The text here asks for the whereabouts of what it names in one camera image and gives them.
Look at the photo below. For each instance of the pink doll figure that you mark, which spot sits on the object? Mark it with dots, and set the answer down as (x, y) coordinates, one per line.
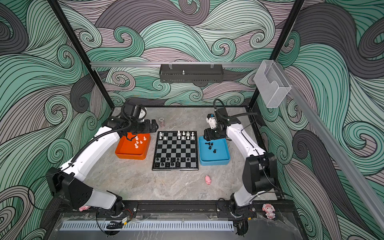
(269, 210)
(84, 208)

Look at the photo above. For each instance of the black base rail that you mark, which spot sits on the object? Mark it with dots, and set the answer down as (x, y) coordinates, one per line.
(214, 208)

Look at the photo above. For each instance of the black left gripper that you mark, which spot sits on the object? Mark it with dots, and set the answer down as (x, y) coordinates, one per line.
(153, 128)

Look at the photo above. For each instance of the white slotted cable duct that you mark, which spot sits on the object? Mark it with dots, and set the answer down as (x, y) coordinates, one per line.
(151, 226)

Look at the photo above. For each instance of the black enclosure corner post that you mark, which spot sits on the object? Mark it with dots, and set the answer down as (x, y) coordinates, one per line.
(287, 27)

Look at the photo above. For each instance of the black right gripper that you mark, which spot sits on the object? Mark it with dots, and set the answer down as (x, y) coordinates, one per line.
(209, 134)

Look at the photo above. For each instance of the orange plastic tray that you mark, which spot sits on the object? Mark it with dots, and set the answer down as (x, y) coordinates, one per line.
(126, 147)

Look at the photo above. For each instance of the pink doll figure left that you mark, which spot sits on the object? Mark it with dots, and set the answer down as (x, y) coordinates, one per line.
(84, 208)

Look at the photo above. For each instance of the pink checkered small cup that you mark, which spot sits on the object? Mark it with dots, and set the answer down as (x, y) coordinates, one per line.
(162, 122)

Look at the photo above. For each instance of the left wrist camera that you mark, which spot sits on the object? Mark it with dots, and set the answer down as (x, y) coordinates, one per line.
(133, 112)

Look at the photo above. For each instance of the pink doll figure right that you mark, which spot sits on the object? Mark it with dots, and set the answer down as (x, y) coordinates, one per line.
(269, 210)

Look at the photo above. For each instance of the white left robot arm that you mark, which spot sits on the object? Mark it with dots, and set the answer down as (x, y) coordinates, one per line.
(67, 182)

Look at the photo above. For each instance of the black perforated wall shelf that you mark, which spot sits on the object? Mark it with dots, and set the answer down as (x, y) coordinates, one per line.
(195, 73)

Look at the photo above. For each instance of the blue plastic tray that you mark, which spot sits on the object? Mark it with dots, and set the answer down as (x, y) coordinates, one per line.
(206, 155)

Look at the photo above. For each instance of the small pink pig toy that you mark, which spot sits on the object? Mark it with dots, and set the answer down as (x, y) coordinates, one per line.
(208, 180)

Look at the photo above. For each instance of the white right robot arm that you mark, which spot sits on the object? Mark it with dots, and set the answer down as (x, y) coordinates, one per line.
(260, 168)

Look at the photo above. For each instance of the clear acrylic wall box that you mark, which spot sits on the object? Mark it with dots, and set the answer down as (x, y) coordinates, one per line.
(272, 82)

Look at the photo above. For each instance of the black and silver chessboard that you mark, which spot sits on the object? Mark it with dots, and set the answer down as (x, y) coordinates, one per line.
(176, 151)

